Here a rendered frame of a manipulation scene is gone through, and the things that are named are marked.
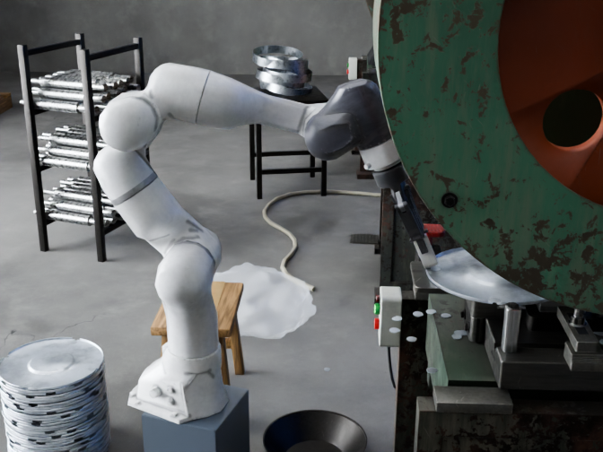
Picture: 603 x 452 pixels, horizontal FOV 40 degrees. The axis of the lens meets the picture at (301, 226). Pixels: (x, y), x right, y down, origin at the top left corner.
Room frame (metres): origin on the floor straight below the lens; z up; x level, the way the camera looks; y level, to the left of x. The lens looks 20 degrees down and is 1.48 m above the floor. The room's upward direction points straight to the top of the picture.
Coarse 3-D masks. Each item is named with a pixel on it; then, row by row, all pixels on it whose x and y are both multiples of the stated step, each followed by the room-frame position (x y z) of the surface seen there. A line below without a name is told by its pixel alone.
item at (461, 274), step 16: (448, 256) 1.69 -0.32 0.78; (464, 256) 1.69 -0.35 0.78; (432, 272) 1.60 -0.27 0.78; (448, 272) 1.60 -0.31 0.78; (464, 272) 1.60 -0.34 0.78; (480, 272) 1.59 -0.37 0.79; (448, 288) 1.52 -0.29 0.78; (464, 288) 1.52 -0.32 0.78; (480, 288) 1.52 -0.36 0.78; (496, 288) 1.52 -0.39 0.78; (512, 288) 1.52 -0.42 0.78; (528, 304) 1.45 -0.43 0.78
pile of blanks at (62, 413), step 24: (0, 384) 2.01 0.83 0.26; (96, 384) 2.05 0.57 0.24; (24, 408) 1.96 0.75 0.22; (48, 408) 1.95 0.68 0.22; (72, 408) 1.98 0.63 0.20; (96, 408) 2.04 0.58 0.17; (24, 432) 1.96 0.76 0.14; (48, 432) 1.97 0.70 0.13; (72, 432) 1.98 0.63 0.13; (96, 432) 2.03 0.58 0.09
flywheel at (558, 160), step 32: (512, 0) 1.20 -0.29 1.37; (544, 0) 1.20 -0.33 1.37; (576, 0) 1.19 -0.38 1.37; (512, 32) 1.20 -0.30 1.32; (544, 32) 1.20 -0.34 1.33; (576, 32) 1.19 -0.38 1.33; (512, 64) 1.20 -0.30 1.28; (544, 64) 1.20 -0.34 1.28; (576, 64) 1.19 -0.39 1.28; (512, 96) 1.20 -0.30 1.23; (544, 96) 1.20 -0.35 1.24; (544, 160) 1.20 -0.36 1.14; (576, 160) 1.19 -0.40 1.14; (576, 192) 1.19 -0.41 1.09
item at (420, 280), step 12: (420, 264) 1.65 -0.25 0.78; (420, 276) 1.58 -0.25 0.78; (420, 288) 1.53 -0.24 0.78; (432, 288) 1.53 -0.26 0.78; (468, 300) 1.59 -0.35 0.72; (468, 312) 1.58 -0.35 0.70; (480, 312) 1.54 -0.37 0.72; (492, 312) 1.54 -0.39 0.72; (468, 324) 1.56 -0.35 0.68; (480, 324) 1.54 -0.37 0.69; (468, 336) 1.55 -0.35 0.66; (480, 336) 1.54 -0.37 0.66
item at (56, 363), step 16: (16, 352) 2.15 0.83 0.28; (32, 352) 2.16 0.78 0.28; (48, 352) 2.15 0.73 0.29; (64, 352) 2.15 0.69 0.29; (80, 352) 2.16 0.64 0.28; (96, 352) 2.16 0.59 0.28; (0, 368) 2.07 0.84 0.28; (16, 368) 2.07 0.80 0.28; (32, 368) 2.06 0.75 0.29; (48, 368) 2.06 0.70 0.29; (64, 368) 2.06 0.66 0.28; (80, 368) 2.07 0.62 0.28; (96, 368) 2.07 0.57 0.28; (16, 384) 1.98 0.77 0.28; (32, 384) 1.98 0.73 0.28; (48, 384) 1.98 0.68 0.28; (64, 384) 1.98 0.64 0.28
